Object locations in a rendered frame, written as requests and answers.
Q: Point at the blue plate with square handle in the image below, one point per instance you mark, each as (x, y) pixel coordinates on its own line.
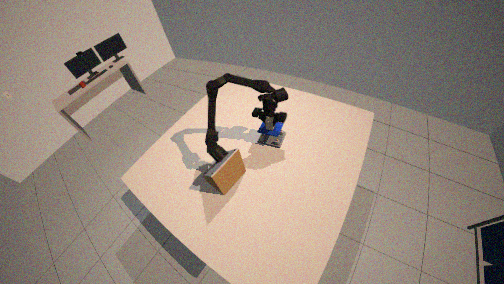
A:
(268, 128)

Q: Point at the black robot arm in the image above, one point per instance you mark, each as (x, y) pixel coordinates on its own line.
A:
(212, 86)

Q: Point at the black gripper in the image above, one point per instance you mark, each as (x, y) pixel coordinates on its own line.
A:
(270, 112)

